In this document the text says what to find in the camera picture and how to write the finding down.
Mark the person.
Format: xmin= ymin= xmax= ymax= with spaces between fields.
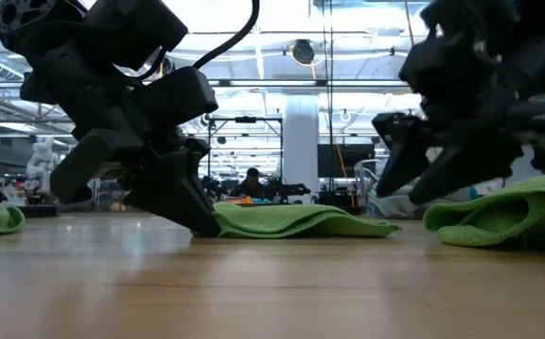
xmin=230 ymin=167 xmax=269 ymax=199

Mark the white robot figure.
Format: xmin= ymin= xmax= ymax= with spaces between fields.
xmin=24 ymin=135 xmax=62 ymax=192

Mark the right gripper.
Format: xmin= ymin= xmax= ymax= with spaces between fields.
xmin=371 ymin=36 xmax=545 ymax=207

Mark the orange cloth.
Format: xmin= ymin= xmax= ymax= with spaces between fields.
xmin=227 ymin=196 xmax=264 ymax=206

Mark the black ceiling cable reel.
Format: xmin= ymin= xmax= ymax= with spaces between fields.
xmin=157 ymin=55 xmax=178 ymax=79
xmin=292 ymin=39 xmax=316 ymax=66

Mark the black metal rack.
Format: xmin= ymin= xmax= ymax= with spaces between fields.
xmin=207 ymin=116 xmax=284 ymax=186

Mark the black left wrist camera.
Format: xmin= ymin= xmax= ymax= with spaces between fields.
xmin=142 ymin=65 xmax=220 ymax=127

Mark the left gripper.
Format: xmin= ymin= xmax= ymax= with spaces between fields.
xmin=19 ymin=40 xmax=222 ymax=239

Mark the white pillar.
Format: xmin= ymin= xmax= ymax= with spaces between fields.
xmin=283 ymin=95 xmax=321 ymax=204

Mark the black screen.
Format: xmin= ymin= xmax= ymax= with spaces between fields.
xmin=317 ymin=143 xmax=377 ymax=179

